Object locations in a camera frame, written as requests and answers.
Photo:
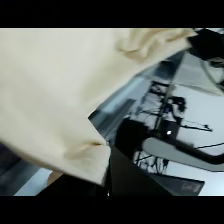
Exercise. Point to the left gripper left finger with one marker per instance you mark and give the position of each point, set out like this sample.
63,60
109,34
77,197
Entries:
80,186

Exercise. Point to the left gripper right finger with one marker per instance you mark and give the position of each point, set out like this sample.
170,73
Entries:
133,176

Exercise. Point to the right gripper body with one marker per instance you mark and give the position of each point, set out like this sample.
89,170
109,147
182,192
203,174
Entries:
208,43

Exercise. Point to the cream shirt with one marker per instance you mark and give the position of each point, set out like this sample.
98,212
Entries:
50,90

